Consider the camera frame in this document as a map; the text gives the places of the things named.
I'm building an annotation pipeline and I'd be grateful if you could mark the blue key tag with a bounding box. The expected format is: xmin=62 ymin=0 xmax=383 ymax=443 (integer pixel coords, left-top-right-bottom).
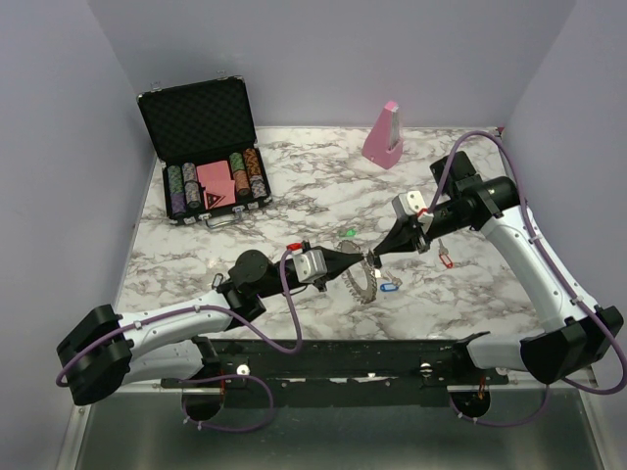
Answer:
xmin=379 ymin=282 xmax=399 ymax=293

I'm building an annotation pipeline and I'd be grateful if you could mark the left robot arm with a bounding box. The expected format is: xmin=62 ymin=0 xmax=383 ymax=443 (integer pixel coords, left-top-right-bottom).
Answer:
xmin=55 ymin=244 xmax=364 ymax=405

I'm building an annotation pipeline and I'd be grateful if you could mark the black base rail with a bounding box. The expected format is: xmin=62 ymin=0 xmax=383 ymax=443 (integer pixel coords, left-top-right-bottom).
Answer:
xmin=97 ymin=335 xmax=535 ymax=410

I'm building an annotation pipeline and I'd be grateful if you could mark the green tag key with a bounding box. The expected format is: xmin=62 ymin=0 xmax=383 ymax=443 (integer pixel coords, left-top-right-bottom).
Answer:
xmin=338 ymin=228 xmax=356 ymax=238

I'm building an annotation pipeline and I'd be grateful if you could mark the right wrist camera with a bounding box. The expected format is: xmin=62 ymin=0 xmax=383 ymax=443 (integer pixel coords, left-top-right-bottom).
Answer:
xmin=392 ymin=190 xmax=434 ymax=231

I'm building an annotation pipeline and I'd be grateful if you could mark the pink metronome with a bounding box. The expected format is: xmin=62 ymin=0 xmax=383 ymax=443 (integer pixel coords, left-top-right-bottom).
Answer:
xmin=362 ymin=101 xmax=404 ymax=169

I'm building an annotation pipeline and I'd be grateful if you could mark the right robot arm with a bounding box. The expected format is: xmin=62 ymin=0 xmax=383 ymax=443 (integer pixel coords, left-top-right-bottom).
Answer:
xmin=371 ymin=152 xmax=624 ymax=385

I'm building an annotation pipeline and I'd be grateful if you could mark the steel disc with keyrings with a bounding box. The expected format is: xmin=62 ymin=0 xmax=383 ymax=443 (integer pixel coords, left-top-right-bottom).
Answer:
xmin=338 ymin=240 xmax=377 ymax=305

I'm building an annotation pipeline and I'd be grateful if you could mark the black poker chip case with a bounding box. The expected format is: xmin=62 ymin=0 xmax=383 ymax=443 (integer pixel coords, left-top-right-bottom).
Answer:
xmin=137 ymin=76 xmax=272 ymax=227

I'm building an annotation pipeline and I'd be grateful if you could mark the red key tag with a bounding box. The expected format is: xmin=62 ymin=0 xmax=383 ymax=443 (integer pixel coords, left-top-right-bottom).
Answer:
xmin=438 ymin=239 xmax=455 ymax=269

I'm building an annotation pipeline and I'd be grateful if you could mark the silver key by blue tag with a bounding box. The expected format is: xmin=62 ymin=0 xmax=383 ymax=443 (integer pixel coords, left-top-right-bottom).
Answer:
xmin=386 ymin=271 xmax=403 ymax=287

